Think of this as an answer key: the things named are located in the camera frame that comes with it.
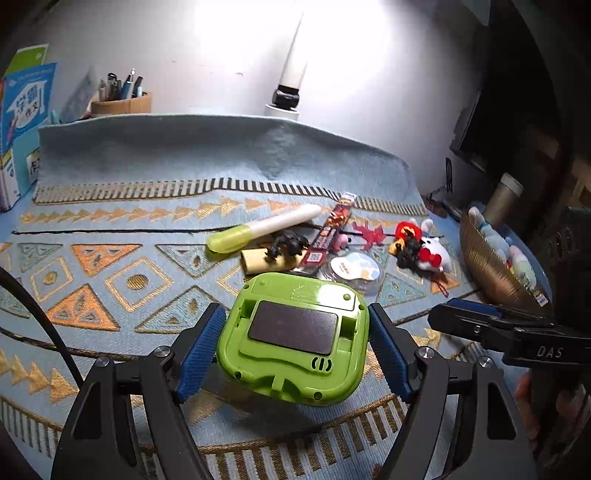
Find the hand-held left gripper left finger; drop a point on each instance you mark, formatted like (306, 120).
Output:
(203, 350)

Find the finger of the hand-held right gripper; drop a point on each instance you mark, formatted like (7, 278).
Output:
(461, 323)
(471, 305)

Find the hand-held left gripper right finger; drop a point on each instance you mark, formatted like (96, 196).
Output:
(390, 350)

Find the golden woven basket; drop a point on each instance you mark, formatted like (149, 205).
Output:
(485, 272)

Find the green plastic toy device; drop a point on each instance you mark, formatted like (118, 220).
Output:
(286, 369)

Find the black animal figurine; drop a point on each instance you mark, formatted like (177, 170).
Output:
(286, 242)

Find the person's right hand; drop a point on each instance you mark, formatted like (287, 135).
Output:
(524, 410)

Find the pale plush toy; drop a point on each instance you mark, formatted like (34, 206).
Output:
(521, 265)

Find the white plush toy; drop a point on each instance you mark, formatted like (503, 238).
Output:
(489, 230)

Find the black and yellow toy figure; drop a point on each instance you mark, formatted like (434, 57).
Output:
(408, 254)

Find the round clear plastic case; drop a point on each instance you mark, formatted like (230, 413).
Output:
(353, 272)

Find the yellow paper roll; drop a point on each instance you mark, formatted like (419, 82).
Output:
(254, 261)

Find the beige thermos bottle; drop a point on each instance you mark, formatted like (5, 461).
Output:
(501, 203)

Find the red plastic figure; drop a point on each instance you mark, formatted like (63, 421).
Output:
(369, 235)

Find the small pink toy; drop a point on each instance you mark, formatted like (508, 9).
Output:
(344, 241)

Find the black clip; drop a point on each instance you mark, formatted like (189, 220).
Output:
(449, 177)

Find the yellow-green highlighter pen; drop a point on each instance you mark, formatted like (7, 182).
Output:
(258, 228)

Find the red snack packet strip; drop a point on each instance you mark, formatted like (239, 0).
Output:
(330, 226)

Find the black monitor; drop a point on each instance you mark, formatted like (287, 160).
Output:
(473, 129)

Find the blue patterned mat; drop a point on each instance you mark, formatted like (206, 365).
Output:
(138, 184)

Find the light blue book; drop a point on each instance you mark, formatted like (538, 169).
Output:
(27, 166)

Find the bunch of pens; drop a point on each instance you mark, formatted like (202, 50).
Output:
(115, 87)

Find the leaning paper sheets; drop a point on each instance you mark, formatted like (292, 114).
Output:
(78, 101)

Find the white tube desk lamp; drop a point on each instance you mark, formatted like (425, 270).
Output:
(293, 64)

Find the green book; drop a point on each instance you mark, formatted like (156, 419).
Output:
(27, 57)

